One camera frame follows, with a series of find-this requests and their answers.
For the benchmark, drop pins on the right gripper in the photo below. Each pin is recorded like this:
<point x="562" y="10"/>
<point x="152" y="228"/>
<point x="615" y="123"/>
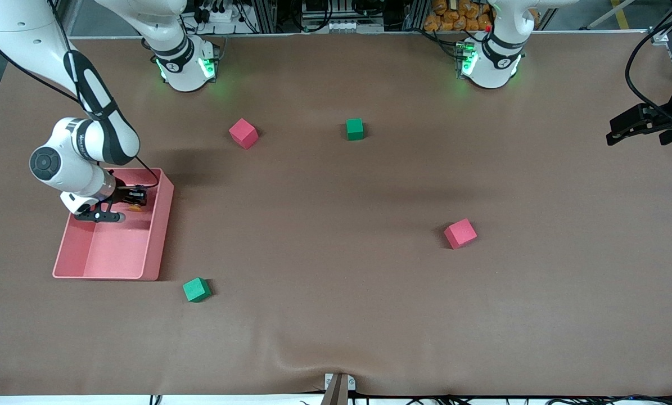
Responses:
<point x="122" y="195"/>

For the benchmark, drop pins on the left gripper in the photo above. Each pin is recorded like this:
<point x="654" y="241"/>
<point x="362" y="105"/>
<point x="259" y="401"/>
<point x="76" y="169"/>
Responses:
<point x="668" y="116"/>

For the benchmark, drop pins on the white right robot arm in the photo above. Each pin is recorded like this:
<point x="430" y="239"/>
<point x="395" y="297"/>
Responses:
<point x="9" y="28"/>

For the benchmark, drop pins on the pink plastic tray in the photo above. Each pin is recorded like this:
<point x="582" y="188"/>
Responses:
<point x="122" y="247"/>

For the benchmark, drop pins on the green foam cube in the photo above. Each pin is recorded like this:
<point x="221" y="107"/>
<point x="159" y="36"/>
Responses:
<point x="355" y="129"/>
<point x="196" y="290"/>

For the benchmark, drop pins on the pink foam cube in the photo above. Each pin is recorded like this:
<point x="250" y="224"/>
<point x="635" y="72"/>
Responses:
<point x="243" y="134"/>
<point x="460" y="234"/>

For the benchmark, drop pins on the white power strip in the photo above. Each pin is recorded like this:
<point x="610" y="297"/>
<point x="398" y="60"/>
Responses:
<point x="217" y="12"/>

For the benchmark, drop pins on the bag of orange objects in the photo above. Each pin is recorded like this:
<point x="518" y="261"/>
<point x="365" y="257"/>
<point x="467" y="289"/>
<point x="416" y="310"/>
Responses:
<point x="459" y="17"/>

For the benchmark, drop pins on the white terminal block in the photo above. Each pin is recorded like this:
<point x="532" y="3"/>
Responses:
<point x="345" y="26"/>

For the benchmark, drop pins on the aluminium frame post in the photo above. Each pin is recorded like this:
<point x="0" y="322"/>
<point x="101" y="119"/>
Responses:
<point x="264" y="14"/>
<point x="415" y="14"/>

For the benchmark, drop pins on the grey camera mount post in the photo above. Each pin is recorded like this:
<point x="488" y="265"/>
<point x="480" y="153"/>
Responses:
<point x="337" y="389"/>

